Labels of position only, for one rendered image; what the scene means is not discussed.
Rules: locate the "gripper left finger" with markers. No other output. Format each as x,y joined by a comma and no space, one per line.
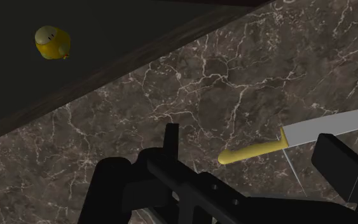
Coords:
154,186

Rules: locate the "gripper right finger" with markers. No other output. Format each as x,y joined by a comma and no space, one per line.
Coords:
343,167

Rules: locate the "yellow round toy figure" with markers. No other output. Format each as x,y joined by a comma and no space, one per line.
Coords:
53,43

